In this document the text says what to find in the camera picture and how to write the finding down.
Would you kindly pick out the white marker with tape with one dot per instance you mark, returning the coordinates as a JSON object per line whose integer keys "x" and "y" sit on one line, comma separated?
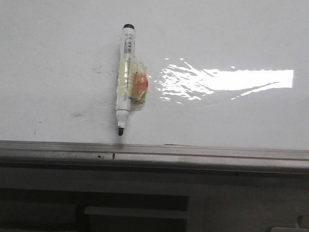
{"x": 132, "y": 80}

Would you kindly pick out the white whiteboard with aluminium frame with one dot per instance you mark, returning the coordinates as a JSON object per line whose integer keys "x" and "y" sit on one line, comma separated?
{"x": 228, "y": 84}

